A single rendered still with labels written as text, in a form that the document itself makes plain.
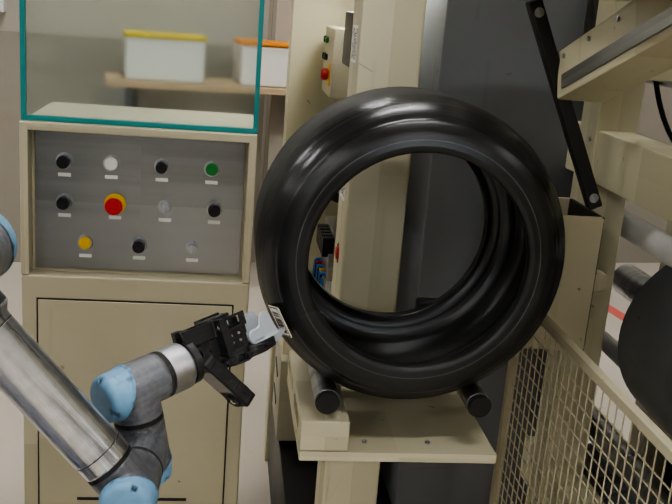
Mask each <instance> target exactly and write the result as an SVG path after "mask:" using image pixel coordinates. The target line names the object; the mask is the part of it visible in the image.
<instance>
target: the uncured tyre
mask: <svg viewBox="0 0 672 504"><path fill-rule="evenodd" d="M412 153H439V154H446V155H450V156H454V157H458V158H461V159H464V160H465V161H466V162H467V164H468V165H469V167H470V168H471V170H472V171H473V173H474V175H475V177H476V179H477V181H478V184H479V186H480V189H481V193H482V197H483V202H484V213H485V219H484V230H483V235H482V239H481V243H480V246H479V249H478V251H477V254H476V256H475V258H474V260H473V262H472V264H471V265H470V267H469V268H468V270H467V271H466V273H465V274H464V275H463V276H462V278H461V279H460V280H459V281H458V282H457V283H456V284H455V285H454V286H453V287H452V288H451V289H449V290H448V291H447V292H446V293H444V294H443V295H442V296H440V297H438V298H437V299H435V300H433V301H431V302H429V303H427V304H425V305H423V306H420V307H417V308H414V309H410V310H406V311H400V312H389V313H384V312H373V311H367V310H363V309H359V308H356V307H353V306H351V305H349V304H346V303H344V302H342V301H341V300H339V299H337V298H336V297H334V296H333V295H332V294H330V293H329V292H328V291H327V290H325V289H324V288H323V287H322V286H321V285H320V284H319V283H318V281H317V280H316V279H315V278H314V276H313V275H312V274H311V272H310V270H309V269H308V261H309V251H310V246H311V241H312V237H313V234H314V231H315V228H316V226H317V223H318V221H319V219H320V217H321V215H322V213H323V212H324V210H325V208H326V207H327V205H328V204H329V202H330V201H331V200H332V198H333V197H334V196H335V195H336V193H337V192H338V191H339V190H340V189H341V188H342V187H343V186H344V185H345V184H346V183H347V182H349V181H350V180H351V179H352V178H353V177H355V176H356V175H358V174H359V173H360V172H362V171H364V170H365V169H367V168H369V167H371V166H372V165H374V164H377V163H379V162H381V161H384V160H386V159H389V158H393V157H396V156H400V155H405V154H412ZM254 245H255V256H256V267H257V275H258V281H259V286H260V290H261V294H262V297H263V300H264V303H265V306H266V308H267V311H268V313H269V315H270V317H271V319H272V321H273V323H274V325H275V326H276V328H278V326H277V324H276V322H275V320H274V318H273V315H272V313H271V311H270V309H269V307H268V305H271V306H274V307H277V308H279V310H280V312H281V314H282V316H283V318H284V321H285V323H286V325H287V327H288V329H289V331H290V333H291V335H292V338H290V337H288V336H285V335H282V337H283V338H284V340H285V341H286V342H287V344H288V345H289V346H290V347H291V348H292V349H293V350H294V352H295V353H296V354H297V355H298V356H299V357H300V358H302V359H303V360H304V361H305V362H306V363H307V364H309V365H310V366H311V367H312V368H314V369H315V370H317V371H318V372H319V373H321V374H322V375H324V376H325V377H327V378H329V379H330V380H332V381H334V382H336V383H338V384H340V385H342V386H344V387H346V388H349V389H351V390H354V391H357V392H360V393H363V394H367V395H371V396H376V397H382V398H390V399H420V398H428V397H434V396H439V395H443V394H447V393H450V392H454V391H457V390H459V389H462V388H465V387H467V386H469V385H472V384H474V383H476V382H478V381H480V380H482V379H483V378H485V377H487V376H489V375H490V374H492V373H493V372H495V371H496V370H498V369H499V368H500V367H502V366H503V365H504V364H506V363H507V362H508V361H509V360H510V359H512V358H513V357H514V356H515V355H516V354H517V353H518V352H519V351H520V350H521V349H522V348H523V347H524V346H525V345H526V344H527V342H528V341H529V340H530V339H531V338H532V336H533V335H534V334H535V332H536V331H537V330H538V328H539V327H540V325H541V324H542V322H543V320H544V319H545V317H546V315H547V313H548V311H549V309H550V307H551V305H552V303H553V300H554V298H555V295H556V293H557V290H558V287H559V283H560V280H561V276H562V271H563V266H564V258H565V227H564V220H563V214H562V210H561V206H560V202H559V198H558V195H557V192H556V189H555V186H554V184H553V181H552V179H551V177H550V175H549V173H548V171H547V169H546V167H545V166H544V164H543V162H542V161H541V159H540V158H539V156H538V155H537V154H536V152H535V151H534V150H533V148H532V147H531V146H530V145H529V144H528V143H527V142H526V140H525V139H524V138H523V137H522V136H521V135H519V134H518V133H517V132H516V131H515V130H514V129H513V128H511V127H510V126H509V125H508V124H506V123H505V122H503V121H502V120H500V119H499V118H497V117H496V116H494V115H492V114H490V113H488V112H487V111H485V110H482V109H480V108H478V107H476V106H474V105H472V104H469V103H467V102H465V101H463V100H461V99H459V98H456V97H454V96H451V95H449V94H446V93H443V92H439V91H435V90H431V89H425V88H418V87H385V88H378V89H373V90H368V91H364V92H361V93H357V94H354V95H351V96H349V97H346V98H344V99H342V100H339V101H337V102H335V103H333V104H332V105H330V106H328V107H326V108H325V109H323V110H321V111H320V112H318V113H317V114H316V115H314V116H313V117H311V118H310V119H309V120H308V121H307V122H305V123H304V124H303V125H302V126H301V127H300V128H299V129H298V130H297V131H296V132H295V133H294V134H293V135H292V136H291V137H290V138H289V139H288V141H287V142H286V143H285V144H284V146H283V147H282V148H281V150H280V151H279V153H278V154H277V156H276V157H275V159H274V160H273V162H272V164H271V166H270V168H269V170H268V172H267V174H266V176H265V179H264V181H263V184H262V187H261V190H260V193H259V197H258V201H257V205H256V211H255V219H254Z"/></svg>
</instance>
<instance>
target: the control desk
mask: <svg viewBox="0 0 672 504"><path fill-rule="evenodd" d="M257 138H258V136H257V134H249V133H233V132H216V131H200V130H184V129H167V128H151V127H135V126H118V125H102V124H86V123H69V122H53V121H37V120H21V121H19V156H20V232H21V274H22V276H21V289H22V327H23V328H24V329H25V330H26V331H27V332H28V333H29V334H30V335H31V337H32V338H33V339H34V340H35V341H36V342H37V343H38V344H39V345H40V347H41V348H42V349H43V350H44V351H45V352H46V353H47V354H48V355H49V356H50V358H51V359H52V360H53V361H54V362H55V363H56V364H57V365H58V366H59V368H60V369H61V370H62V371H63V372H64V373H65V374H66V375H67V376H68V377H69V379H70V380H71V381H72V382H73V383H74V384H75V385H76V386H77V387H78V389H79V390H80V391H81V392H82V393H83V394H84V395H85V396H86V397H87V398H88V400H89V401H90V402H91V403H92V401H91V397H90V387H91V384H92V382H93V380H94V379H95V378H96V377H97V376H99V375H101V374H103V373H105V372H107V371H109V370H111V369H112V368H113V367H115V366H117V365H120V364H125V363H127V362H130V361H132V360H134V359H137V358H139V357H142V356H144V355H146V354H149V353H151V352H153V351H156V350H158V349H160V348H163V347H165V346H167V345H170V344H172V343H173V340H172V337H171V333H173V332H175V331H182V330H185V329H188V328H190V327H193V326H194V322H195V321H197V320H200V319H202V318H205V317H207V316H210V315H212V314H214V313H217V312H219V314H221V313H226V312H228V313H229V315H232V314H234V313H236V312H239V311H241V310H243V312H244V316H245V315H246V314H247V313H248V301H249V282H250V265H251V247H252V229H253V211H254V193H255V174H256V156H257ZM92 404H93V403H92ZM161 404H162V409H163V414H164V419H165V425H166V431H167V437H168V443H169V448H170V450H171V453H172V474H171V476H170V478H169V479H167V480H166V481H165V483H163V484H162V485H160V487H159V498H158V501H157V504H237V501H238V483H239V464H240V446H241V428H242V410H243V407H236V406H233V405H232V404H230V403H229V402H228V401H227V400H226V399H225V398H224V397H223V396H222V395H221V394H220V393H219V392H218V391H216V390H215V389H214V388H213V387H212V386H211V385H210V384H209V383H207V382H206V381H205V380H204V379H202V381H200V382H198V383H196V384H194V385H193V386H192V387H191V388H188V389H186V390H184V391H182V392H180V393H178V394H176V395H173V396H171V397H169V398H167V399H165V400H163V401H162V402H161ZM93 405H94V404H93ZM23 440H24V504H99V495H98V494H97V492H96V491H95V490H94V489H93V488H92V487H91V486H90V485H89V484H88V483H87V482H86V481H85V479H84V478H83V477H82V476H81V475H80V474H79V473H78V472H77V471H76V470H75V469H74V468H73V467H72V466H71V465H70V464H69V462H68V461H67V460H66V459H65V458H64V457H63V456H62V455H61V454H60V453H59V452H58V451H57V450H56V449H55V448H54V447H53V446H52V444H51V443H50V442H49V441H48V440H47V439H46V438H45V437H44V436H43V435H42V434H41V433H40V432H39V431H38V430H37V429H36V427H35V426H34V425H33V424H32V423H31V422H30V421H29V420H28V419H27V418H26V417H25V416H24V415H23Z"/></svg>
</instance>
